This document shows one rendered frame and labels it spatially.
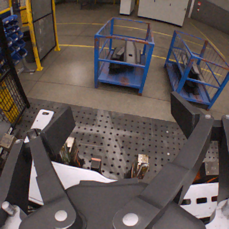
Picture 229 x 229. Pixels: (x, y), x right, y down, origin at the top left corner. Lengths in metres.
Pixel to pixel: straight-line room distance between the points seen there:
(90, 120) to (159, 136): 0.57
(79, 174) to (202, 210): 0.62
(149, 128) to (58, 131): 1.08
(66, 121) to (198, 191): 0.72
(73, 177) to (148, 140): 0.67
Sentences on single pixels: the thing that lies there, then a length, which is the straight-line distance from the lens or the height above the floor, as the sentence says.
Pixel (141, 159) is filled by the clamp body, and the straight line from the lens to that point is 0.67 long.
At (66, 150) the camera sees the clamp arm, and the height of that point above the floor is 1.08.
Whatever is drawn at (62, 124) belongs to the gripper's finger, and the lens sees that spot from 0.17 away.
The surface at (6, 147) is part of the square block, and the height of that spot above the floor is 1.05.
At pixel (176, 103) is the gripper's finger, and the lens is 0.17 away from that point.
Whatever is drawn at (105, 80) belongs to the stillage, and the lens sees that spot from 2.38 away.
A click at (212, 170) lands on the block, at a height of 1.03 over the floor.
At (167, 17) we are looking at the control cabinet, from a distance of 8.13.
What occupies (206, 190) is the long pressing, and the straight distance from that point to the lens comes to 0.83.
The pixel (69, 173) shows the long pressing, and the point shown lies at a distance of 0.69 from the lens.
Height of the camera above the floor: 1.65
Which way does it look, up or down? 50 degrees down
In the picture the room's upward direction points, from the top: 7 degrees clockwise
